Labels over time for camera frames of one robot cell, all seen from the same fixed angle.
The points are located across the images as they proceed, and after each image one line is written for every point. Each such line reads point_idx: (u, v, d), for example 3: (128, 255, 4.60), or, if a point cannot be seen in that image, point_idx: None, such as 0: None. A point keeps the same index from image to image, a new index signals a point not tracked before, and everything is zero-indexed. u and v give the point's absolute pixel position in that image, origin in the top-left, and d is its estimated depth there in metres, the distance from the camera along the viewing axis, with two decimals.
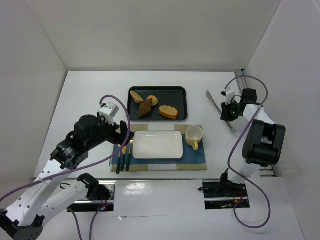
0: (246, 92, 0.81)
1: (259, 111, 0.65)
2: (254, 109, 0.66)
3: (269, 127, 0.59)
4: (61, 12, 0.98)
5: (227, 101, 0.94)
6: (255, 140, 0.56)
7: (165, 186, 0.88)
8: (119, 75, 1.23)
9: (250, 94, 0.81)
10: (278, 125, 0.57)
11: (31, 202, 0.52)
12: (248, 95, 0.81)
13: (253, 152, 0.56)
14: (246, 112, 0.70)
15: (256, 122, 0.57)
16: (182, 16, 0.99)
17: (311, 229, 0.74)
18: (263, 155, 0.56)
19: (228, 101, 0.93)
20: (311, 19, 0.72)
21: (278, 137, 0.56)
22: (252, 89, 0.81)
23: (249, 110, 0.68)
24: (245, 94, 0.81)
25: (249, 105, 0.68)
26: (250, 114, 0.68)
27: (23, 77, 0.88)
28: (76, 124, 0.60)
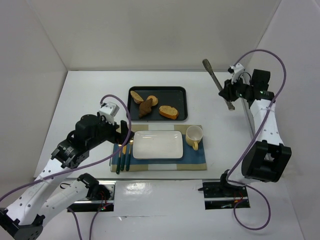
0: (258, 75, 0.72)
1: (268, 112, 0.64)
2: (262, 110, 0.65)
3: (274, 146, 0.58)
4: (61, 12, 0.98)
5: (233, 79, 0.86)
6: (256, 163, 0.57)
7: (165, 186, 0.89)
8: (120, 74, 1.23)
9: (262, 77, 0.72)
10: (284, 148, 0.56)
11: (31, 200, 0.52)
12: (261, 79, 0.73)
13: (252, 172, 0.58)
14: (255, 107, 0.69)
15: (260, 145, 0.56)
16: (182, 16, 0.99)
17: (311, 229, 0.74)
18: (262, 174, 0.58)
19: (234, 79, 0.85)
20: (311, 19, 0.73)
21: (281, 161, 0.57)
22: (264, 72, 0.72)
23: (257, 109, 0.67)
24: (257, 77, 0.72)
25: (258, 104, 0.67)
26: (258, 113, 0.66)
27: (23, 76, 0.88)
28: (77, 123, 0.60)
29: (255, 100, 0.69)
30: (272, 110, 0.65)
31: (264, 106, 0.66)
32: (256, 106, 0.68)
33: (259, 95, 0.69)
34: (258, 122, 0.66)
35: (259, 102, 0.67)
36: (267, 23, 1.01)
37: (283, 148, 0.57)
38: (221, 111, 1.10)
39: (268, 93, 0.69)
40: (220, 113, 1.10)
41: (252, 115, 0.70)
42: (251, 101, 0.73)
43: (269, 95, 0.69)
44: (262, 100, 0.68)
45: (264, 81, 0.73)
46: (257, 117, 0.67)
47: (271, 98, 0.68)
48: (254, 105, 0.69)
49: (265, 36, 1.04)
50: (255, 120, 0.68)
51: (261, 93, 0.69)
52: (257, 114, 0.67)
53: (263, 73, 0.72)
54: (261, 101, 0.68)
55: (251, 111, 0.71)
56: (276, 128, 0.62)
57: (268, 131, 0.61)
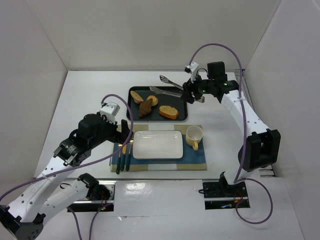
0: (215, 68, 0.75)
1: (242, 102, 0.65)
2: (236, 102, 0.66)
3: (263, 133, 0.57)
4: (61, 12, 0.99)
5: (192, 78, 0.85)
6: (255, 157, 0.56)
7: (165, 186, 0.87)
8: (120, 74, 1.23)
9: (219, 69, 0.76)
10: (272, 133, 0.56)
11: (33, 198, 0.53)
12: (218, 71, 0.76)
13: (253, 166, 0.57)
14: (227, 102, 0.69)
15: (252, 139, 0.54)
16: (183, 17, 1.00)
17: (311, 229, 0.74)
18: (262, 163, 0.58)
19: (193, 78, 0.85)
20: (311, 19, 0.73)
21: (274, 145, 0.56)
22: (220, 62, 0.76)
23: (231, 103, 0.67)
24: (215, 70, 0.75)
25: (229, 98, 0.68)
26: (231, 106, 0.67)
27: (23, 75, 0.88)
28: (80, 122, 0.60)
29: (224, 94, 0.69)
30: (244, 98, 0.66)
31: (235, 97, 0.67)
32: (227, 100, 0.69)
33: (224, 87, 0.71)
34: (236, 115, 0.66)
35: (229, 95, 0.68)
36: (267, 23, 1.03)
37: (271, 132, 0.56)
38: (221, 111, 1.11)
39: (231, 83, 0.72)
40: (220, 113, 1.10)
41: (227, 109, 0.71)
42: (218, 95, 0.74)
43: (233, 83, 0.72)
44: (230, 92, 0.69)
45: (222, 72, 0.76)
46: (234, 110, 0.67)
47: (236, 85, 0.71)
48: (225, 99, 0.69)
49: (265, 36, 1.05)
50: (234, 114, 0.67)
51: (225, 84, 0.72)
52: (232, 108, 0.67)
53: (218, 65, 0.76)
54: (230, 93, 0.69)
55: (226, 106, 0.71)
56: (255, 115, 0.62)
57: (251, 121, 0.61)
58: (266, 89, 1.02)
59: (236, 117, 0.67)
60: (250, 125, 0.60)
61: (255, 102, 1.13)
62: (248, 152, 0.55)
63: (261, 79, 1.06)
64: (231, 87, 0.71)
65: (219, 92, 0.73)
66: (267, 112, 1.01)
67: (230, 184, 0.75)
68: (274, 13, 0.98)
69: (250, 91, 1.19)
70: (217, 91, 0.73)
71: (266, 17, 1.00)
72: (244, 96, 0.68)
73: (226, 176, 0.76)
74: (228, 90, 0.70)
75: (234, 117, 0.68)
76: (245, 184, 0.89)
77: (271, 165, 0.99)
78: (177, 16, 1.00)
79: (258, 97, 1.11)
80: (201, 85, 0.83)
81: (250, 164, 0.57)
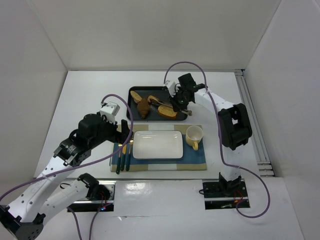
0: (184, 78, 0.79)
1: (209, 93, 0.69)
2: (204, 95, 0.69)
3: (232, 109, 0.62)
4: (61, 13, 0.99)
5: (172, 94, 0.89)
6: (231, 130, 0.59)
7: (165, 186, 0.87)
8: (120, 74, 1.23)
9: (188, 78, 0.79)
10: (238, 105, 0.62)
11: (33, 197, 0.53)
12: (187, 79, 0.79)
13: (233, 140, 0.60)
14: (197, 98, 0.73)
15: (223, 113, 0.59)
16: (182, 17, 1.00)
17: (311, 230, 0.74)
18: (241, 136, 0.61)
19: (171, 93, 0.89)
20: (312, 19, 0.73)
21: (243, 115, 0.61)
22: (187, 74, 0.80)
23: (201, 97, 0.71)
24: (184, 79, 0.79)
25: (198, 94, 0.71)
26: (202, 100, 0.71)
27: (23, 76, 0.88)
28: (79, 122, 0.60)
29: (194, 93, 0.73)
30: (211, 90, 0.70)
31: (203, 92, 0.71)
32: (197, 96, 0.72)
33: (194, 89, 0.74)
34: (208, 105, 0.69)
35: (198, 91, 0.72)
36: (267, 23, 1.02)
37: (238, 106, 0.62)
38: None
39: (199, 84, 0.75)
40: None
41: (202, 105, 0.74)
42: (191, 98, 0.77)
43: (201, 84, 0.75)
44: (198, 90, 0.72)
45: (190, 79, 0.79)
46: (206, 103, 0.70)
47: (203, 86, 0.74)
48: (197, 96, 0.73)
49: (265, 36, 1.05)
50: (207, 106, 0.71)
51: (194, 87, 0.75)
52: (204, 101, 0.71)
53: (186, 75, 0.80)
54: (198, 91, 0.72)
55: (199, 103, 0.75)
56: (222, 99, 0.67)
57: (220, 103, 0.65)
58: (266, 89, 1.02)
59: (209, 108, 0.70)
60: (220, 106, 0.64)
61: (255, 102, 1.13)
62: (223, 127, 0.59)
63: (261, 79, 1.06)
64: (200, 87, 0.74)
65: (191, 95, 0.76)
66: (267, 112, 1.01)
67: (228, 180, 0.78)
68: (274, 13, 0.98)
69: (250, 90, 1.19)
70: (189, 95, 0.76)
71: (266, 17, 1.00)
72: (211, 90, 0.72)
73: (223, 174, 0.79)
74: (196, 90, 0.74)
75: (209, 109, 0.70)
76: (245, 184, 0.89)
77: (271, 165, 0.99)
78: (177, 16, 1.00)
79: (258, 97, 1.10)
80: (179, 97, 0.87)
81: (231, 138, 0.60)
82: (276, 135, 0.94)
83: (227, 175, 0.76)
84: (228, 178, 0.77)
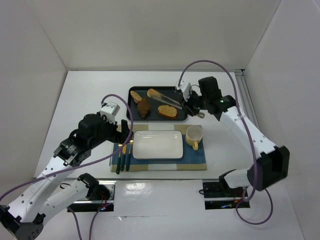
0: (209, 85, 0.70)
1: (243, 119, 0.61)
2: (237, 120, 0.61)
3: (272, 151, 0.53)
4: (61, 12, 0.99)
5: (185, 97, 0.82)
6: (267, 179, 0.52)
7: (165, 186, 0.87)
8: (120, 74, 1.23)
9: (212, 86, 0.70)
10: (281, 150, 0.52)
11: (33, 198, 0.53)
12: (212, 88, 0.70)
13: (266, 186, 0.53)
14: (227, 120, 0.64)
15: (262, 161, 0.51)
16: (182, 16, 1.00)
17: (311, 230, 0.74)
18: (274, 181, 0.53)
19: (186, 96, 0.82)
20: (312, 19, 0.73)
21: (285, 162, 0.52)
22: (212, 81, 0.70)
23: (232, 122, 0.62)
24: (208, 88, 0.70)
25: (229, 116, 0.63)
26: (231, 123, 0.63)
27: (23, 76, 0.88)
28: (80, 122, 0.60)
29: (222, 113, 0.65)
30: (244, 115, 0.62)
31: (235, 115, 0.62)
32: (227, 118, 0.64)
33: (222, 106, 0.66)
34: (240, 134, 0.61)
35: (228, 112, 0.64)
36: (267, 23, 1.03)
37: (280, 149, 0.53)
38: None
39: (227, 99, 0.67)
40: None
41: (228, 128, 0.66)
42: (215, 113, 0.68)
43: (230, 100, 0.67)
44: (228, 110, 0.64)
45: (215, 88, 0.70)
46: (237, 129, 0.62)
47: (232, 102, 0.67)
48: (225, 117, 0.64)
49: (265, 36, 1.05)
50: (236, 132, 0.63)
51: (222, 102, 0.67)
52: (233, 126, 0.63)
53: (210, 81, 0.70)
54: (228, 112, 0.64)
55: (225, 123, 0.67)
56: (260, 133, 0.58)
57: (257, 140, 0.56)
58: (266, 89, 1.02)
59: (239, 136, 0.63)
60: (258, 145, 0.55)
61: (255, 102, 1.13)
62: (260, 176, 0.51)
63: (261, 79, 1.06)
64: (229, 104, 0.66)
65: (216, 110, 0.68)
66: (267, 112, 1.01)
67: (232, 186, 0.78)
68: (274, 13, 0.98)
69: (250, 90, 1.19)
70: (214, 110, 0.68)
71: (266, 17, 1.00)
72: (243, 112, 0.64)
73: (226, 180, 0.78)
74: (225, 108, 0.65)
75: (239, 136, 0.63)
76: None
77: None
78: (177, 16, 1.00)
79: (258, 97, 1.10)
80: (197, 102, 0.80)
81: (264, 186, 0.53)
82: (276, 135, 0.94)
83: (232, 181, 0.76)
84: (231, 185, 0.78)
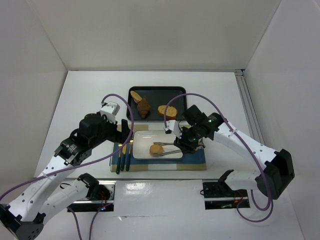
0: (190, 110, 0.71)
1: (236, 134, 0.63)
2: (231, 136, 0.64)
3: (275, 158, 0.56)
4: (62, 12, 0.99)
5: (177, 135, 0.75)
6: (278, 186, 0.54)
7: (165, 186, 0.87)
8: (119, 74, 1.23)
9: (195, 110, 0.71)
10: (282, 154, 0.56)
11: (34, 197, 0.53)
12: (195, 112, 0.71)
13: (279, 193, 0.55)
14: (220, 138, 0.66)
15: (269, 170, 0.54)
16: (182, 16, 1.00)
17: (311, 230, 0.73)
18: (285, 185, 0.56)
19: (179, 133, 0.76)
20: (312, 18, 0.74)
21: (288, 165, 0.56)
22: (192, 106, 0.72)
23: (226, 138, 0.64)
24: (192, 114, 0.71)
25: (223, 133, 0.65)
26: (226, 140, 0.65)
27: (23, 75, 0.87)
28: (81, 122, 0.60)
29: (215, 132, 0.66)
30: (236, 129, 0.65)
31: (228, 131, 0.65)
32: (220, 136, 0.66)
33: (212, 123, 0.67)
34: (238, 148, 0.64)
35: (221, 130, 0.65)
36: (267, 23, 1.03)
37: (281, 153, 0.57)
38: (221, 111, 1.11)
39: (213, 116, 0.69)
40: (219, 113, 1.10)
41: (226, 145, 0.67)
42: (208, 134, 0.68)
43: (217, 117, 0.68)
44: (219, 128, 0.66)
45: (198, 112, 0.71)
46: (234, 145, 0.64)
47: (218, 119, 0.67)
48: (218, 136, 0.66)
49: (265, 36, 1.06)
50: (234, 148, 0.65)
51: (209, 120, 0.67)
52: (229, 142, 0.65)
53: (192, 108, 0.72)
54: (220, 129, 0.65)
55: (221, 142, 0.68)
56: (257, 143, 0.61)
57: (257, 151, 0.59)
58: (266, 89, 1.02)
59: (238, 151, 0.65)
60: (260, 155, 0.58)
61: (255, 102, 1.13)
62: (270, 185, 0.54)
63: (261, 79, 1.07)
64: (217, 121, 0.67)
65: (207, 130, 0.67)
66: (267, 112, 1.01)
67: (234, 189, 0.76)
68: (274, 13, 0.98)
69: (250, 90, 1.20)
70: (205, 131, 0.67)
71: (266, 17, 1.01)
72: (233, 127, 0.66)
73: (228, 184, 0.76)
74: (215, 126, 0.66)
75: (237, 151, 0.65)
76: None
77: None
78: (177, 16, 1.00)
79: (257, 97, 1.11)
80: (190, 134, 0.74)
81: (277, 194, 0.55)
82: (275, 134, 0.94)
83: (234, 184, 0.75)
84: (234, 187, 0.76)
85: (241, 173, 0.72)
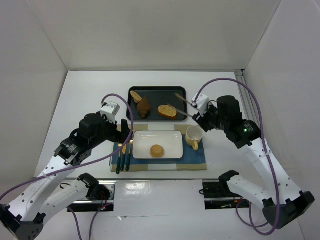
0: (229, 109, 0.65)
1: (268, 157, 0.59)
2: (262, 157, 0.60)
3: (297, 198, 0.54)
4: (62, 12, 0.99)
5: (202, 113, 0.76)
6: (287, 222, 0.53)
7: (165, 186, 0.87)
8: (119, 75, 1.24)
9: (234, 109, 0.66)
10: (306, 196, 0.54)
11: (34, 197, 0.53)
12: (233, 111, 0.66)
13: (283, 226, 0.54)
14: (249, 153, 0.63)
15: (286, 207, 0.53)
16: (182, 17, 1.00)
17: (311, 230, 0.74)
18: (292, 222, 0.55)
19: (203, 112, 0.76)
20: (312, 18, 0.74)
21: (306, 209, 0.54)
22: (234, 104, 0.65)
23: (256, 157, 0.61)
24: (229, 113, 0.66)
25: (254, 151, 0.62)
26: (255, 158, 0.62)
27: (23, 75, 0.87)
28: (80, 122, 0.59)
29: (246, 145, 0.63)
30: (270, 152, 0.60)
31: (260, 150, 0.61)
32: (250, 152, 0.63)
33: (245, 136, 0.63)
34: (263, 171, 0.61)
35: (253, 146, 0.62)
36: (267, 23, 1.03)
37: (305, 196, 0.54)
38: None
39: (251, 125, 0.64)
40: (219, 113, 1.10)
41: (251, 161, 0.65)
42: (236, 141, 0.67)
43: (254, 128, 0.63)
44: (253, 143, 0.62)
45: (237, 111, 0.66)
46: (260, 166, 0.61)
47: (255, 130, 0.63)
48: (248, 151, 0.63)
49: (265, 36, 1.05)
50: (259, 168, 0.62)
51: (245, 130, 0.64)
52: (256, 161, 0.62)
53: (232, 105, 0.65)
54: (253, 145, 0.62)
55: (248, 156, 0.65)
56: (286, 175, 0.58)
57: (283, 184, 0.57)
58: (266, 89, 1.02)
59: (261, 172, 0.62)
60: (282, 188, 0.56)
61: (255, 102, 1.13)
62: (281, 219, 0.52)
63: (261, 79, 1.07)
64: (253, 134, 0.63)
65: (238, 138, 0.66)
66: (267, 112, 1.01)
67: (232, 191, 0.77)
68: (274, 13, 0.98)
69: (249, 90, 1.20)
70: (236, 138, 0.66)
71: (266, 17, 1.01)
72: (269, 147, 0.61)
73: (230, 186, 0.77)
74: (248, 138, 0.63)
75: (260, 172, 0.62)
76: None
77: None
78: (177, 16, 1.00)
79: (257, 97, 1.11)
80: (213, 120, 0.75)
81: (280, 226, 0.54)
82: (275, 134, 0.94)
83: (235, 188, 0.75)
84: (233, 191, 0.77)
85: (248, 183, 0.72)
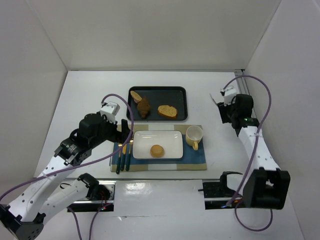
0: (241, 100, 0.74)
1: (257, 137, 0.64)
2: (251, 136, 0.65)
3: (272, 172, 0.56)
4: (62, 12, 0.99)
5: (227, 102, 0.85)
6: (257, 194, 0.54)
7: (165, 186, 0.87)
8: (119, 74, 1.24)
9: (245, 102, 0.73)
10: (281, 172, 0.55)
11: (34, 197, 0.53)
12: (245, 104, 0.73)
13: (255, 201, 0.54)
14: (243, 134, 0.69)
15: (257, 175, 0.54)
16: (182, 16, 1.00)
17: (311, 229, 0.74)
18: (267, 204, 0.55)
19: (227, 102, 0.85)
20: (312, 18, 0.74)
21: (282, 189, 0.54)
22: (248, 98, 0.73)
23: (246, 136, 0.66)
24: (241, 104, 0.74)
25: (246, 131, 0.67)
26: (246, 138, 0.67)
27: (23, 75, 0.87)
28: (80, 122, 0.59)
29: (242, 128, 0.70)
30: (261, 135, 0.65)
31: (252, 132, 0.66)
32: (243, 133, 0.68)
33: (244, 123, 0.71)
34: (250, 150, 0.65)
35: (246, 128, 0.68)
36: (267, 23, 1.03)
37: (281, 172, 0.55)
38: None
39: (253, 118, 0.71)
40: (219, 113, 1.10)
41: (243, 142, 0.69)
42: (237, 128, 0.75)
43: (254, 120, 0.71)
44: (247, 127, 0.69)
45: (248, 104, 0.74)
46: (248, 145, 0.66)
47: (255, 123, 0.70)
48: (242, 132, 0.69)
49: (265, 35, 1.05)
50: (247, 148, 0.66)
51: (246, 119, 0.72)
52: (247, 142, 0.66)
53: (247, 98, 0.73)
54: (248, 128, 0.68)
55: (242, 139, 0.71)
56: (268, 153, 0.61)
57: (262, 157, 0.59)
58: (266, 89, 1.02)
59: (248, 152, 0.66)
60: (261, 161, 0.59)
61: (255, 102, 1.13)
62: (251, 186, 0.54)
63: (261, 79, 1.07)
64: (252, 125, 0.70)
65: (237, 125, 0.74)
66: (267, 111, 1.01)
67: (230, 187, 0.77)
68: (274, 13, 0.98)
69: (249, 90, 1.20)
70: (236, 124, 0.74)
71: (266, 17, 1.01)
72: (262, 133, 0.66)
73: (228, 180, 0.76)
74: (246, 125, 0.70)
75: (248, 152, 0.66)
76: None
77: None
78: (177, 16, 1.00)
79: (257, 97, 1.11)
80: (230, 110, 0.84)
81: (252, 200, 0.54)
82: (275, 134, 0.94)
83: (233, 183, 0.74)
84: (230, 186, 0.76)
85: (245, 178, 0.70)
